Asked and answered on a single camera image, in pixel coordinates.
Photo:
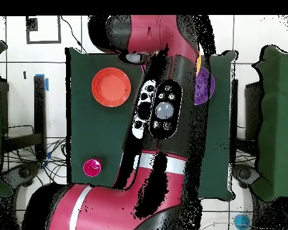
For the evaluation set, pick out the orange plastic bowl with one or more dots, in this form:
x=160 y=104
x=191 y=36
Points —
x=198 y=62

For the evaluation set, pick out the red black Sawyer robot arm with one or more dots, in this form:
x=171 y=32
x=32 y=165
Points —
x=158 y=36

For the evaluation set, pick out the dark green tablecloth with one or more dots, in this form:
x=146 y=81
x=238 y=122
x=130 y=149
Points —
x=98 y=139

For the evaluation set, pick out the red plastic bowl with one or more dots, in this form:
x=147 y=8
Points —
x=110 y=87

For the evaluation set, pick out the red plastic cup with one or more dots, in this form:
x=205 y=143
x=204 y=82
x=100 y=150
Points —
x=90 y=169

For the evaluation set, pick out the purple plastic bowl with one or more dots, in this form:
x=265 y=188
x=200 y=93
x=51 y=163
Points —
x=204 y=88

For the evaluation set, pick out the blue tape strip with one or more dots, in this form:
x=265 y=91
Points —
x=47 y=84

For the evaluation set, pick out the black metal stand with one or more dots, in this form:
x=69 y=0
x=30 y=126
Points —
x=39 y=107
x=252 y=107

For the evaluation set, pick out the blue round object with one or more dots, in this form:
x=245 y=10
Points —
x=242 y=221

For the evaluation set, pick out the black square floor frame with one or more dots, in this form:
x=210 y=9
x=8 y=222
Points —
x=43 y=42

